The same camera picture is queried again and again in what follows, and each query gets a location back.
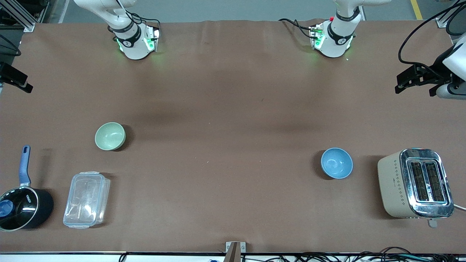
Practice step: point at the metal bracket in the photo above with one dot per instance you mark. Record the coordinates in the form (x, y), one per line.
(235, 251)

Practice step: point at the clear plastic food container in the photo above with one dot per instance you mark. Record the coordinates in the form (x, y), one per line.
(86, 199)

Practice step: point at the aluminium frame profile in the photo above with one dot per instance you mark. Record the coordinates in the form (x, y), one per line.
(22, 16)
(442, 22)

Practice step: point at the glass lid blue knob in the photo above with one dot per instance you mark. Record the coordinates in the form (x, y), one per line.
(22, 207)

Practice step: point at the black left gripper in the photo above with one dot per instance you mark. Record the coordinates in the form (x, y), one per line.
(435, 70)

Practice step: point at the beige chrome toaster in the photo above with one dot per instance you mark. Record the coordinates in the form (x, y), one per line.
(393, 185)

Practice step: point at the brown table cover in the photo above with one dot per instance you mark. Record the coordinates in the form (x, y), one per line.
(233, 109)

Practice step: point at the green bowl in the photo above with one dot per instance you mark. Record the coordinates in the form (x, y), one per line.
(110, 136)

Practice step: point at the blue bowl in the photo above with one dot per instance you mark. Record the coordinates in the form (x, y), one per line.
(336, 163)

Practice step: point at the white table edge strip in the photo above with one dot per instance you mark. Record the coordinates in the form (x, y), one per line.
(72, 257)

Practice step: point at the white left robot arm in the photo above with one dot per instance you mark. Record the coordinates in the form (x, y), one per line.
(336, 40)

